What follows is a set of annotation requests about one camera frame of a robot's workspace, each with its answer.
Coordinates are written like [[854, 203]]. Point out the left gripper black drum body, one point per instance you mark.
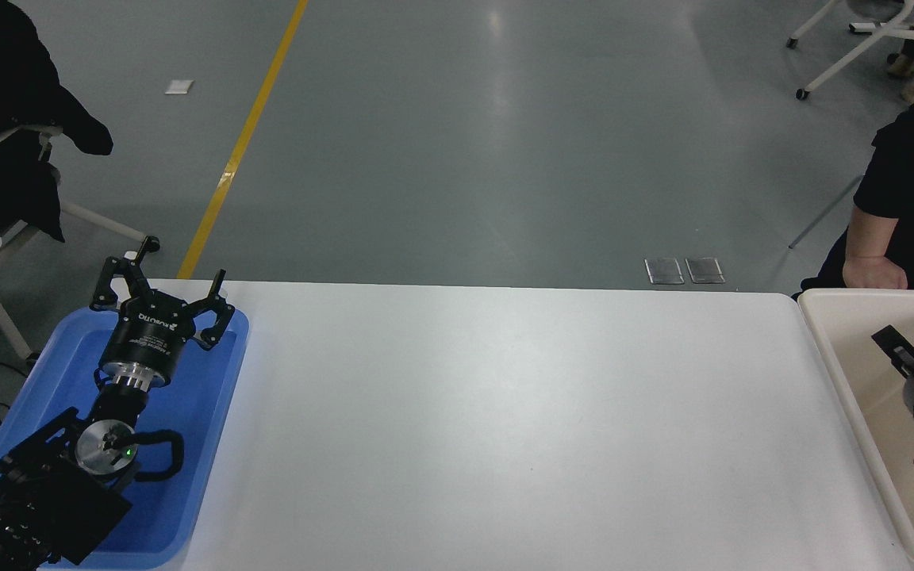
[[151, 337]]

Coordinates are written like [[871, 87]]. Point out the person's right forearm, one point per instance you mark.
[[869, 234]]

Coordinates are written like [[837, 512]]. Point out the person's right hand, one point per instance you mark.
[[873, 275]]

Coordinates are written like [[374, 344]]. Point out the large pale bin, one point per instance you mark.
[[862, 381]]

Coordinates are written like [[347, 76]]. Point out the blue plastic tray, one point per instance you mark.
[[203, 412]]

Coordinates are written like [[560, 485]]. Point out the white swivel chair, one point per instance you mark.
[[21, 135]]

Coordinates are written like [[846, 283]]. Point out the metal floor plate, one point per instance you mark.
[[665, 270], [705, 270]]

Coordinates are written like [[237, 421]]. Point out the seated person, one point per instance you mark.
[[13, 95]]

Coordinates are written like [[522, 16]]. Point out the white wheeled furniture frame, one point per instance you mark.
[[862, 40]]

